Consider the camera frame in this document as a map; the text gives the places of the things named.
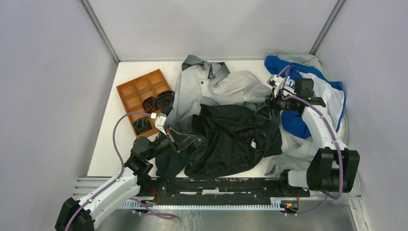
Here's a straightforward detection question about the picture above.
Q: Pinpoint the white slotted cable duct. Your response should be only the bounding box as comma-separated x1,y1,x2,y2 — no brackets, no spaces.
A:
118,197,284,212

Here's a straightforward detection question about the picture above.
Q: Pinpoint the grey black zip jacket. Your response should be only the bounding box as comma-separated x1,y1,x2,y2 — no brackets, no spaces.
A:
155,55,282,178

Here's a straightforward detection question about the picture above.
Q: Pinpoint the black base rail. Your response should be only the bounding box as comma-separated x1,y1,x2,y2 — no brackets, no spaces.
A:
137,178,310,205

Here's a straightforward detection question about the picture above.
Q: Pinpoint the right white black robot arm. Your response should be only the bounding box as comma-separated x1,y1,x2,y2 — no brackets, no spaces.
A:
266,75,360,199

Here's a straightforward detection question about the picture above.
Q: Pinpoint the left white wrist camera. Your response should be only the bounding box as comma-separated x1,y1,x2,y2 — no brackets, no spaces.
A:
150,113,166,135

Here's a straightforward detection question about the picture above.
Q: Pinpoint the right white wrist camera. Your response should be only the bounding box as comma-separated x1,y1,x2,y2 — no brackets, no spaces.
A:
267,75,285,97

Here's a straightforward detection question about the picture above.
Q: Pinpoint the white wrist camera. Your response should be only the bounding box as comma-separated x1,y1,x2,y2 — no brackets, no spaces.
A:
150,113,166,135
267,75,285,97

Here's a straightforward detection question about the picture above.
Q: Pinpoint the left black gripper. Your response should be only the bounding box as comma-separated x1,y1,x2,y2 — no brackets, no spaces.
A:
145,124,198,161

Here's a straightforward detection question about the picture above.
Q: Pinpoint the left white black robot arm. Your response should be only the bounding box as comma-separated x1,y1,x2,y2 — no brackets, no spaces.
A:
54,126,202,231

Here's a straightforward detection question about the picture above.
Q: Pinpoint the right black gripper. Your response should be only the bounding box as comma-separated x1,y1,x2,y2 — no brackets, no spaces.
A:
255,87,298,120

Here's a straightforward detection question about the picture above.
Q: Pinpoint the blue white jacket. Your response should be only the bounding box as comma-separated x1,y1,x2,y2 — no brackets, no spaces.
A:
265,56,346,139

